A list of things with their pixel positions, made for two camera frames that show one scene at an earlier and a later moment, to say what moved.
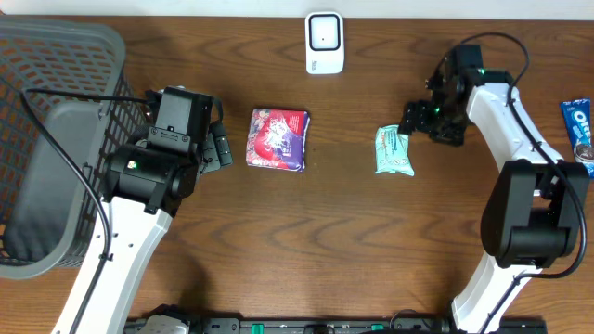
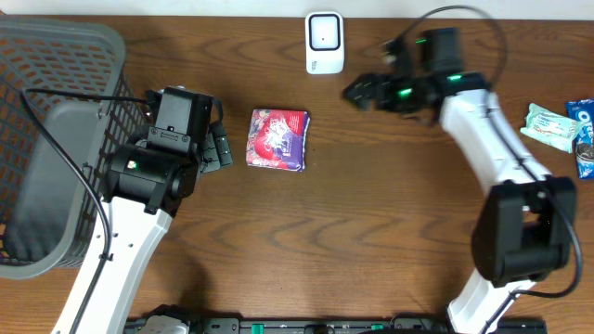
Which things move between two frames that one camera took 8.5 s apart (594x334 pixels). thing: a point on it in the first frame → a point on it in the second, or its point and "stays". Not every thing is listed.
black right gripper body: [444, 122] → [403, 95]
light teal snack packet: [392, 151] → [550, 128]
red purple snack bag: [277, 139] stays
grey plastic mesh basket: [68, 98] stays
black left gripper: [218, 146] stays
